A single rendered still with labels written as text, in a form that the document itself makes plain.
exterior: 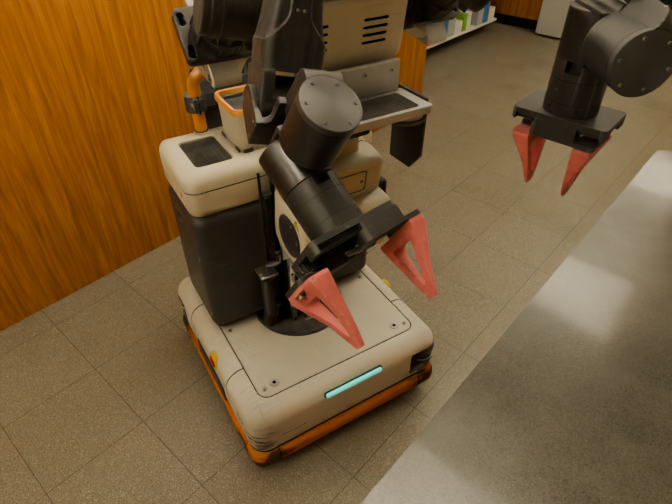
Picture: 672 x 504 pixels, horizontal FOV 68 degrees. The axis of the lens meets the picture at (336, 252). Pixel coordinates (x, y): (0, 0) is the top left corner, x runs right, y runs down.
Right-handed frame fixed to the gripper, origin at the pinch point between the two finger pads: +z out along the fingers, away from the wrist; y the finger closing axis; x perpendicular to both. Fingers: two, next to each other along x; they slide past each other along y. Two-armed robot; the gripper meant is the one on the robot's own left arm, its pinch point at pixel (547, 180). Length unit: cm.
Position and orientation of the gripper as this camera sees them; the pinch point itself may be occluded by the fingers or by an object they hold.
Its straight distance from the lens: 66.3
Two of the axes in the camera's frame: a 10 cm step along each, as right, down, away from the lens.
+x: 6.7, -4.7, 5.8
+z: 0.0, 7.7, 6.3
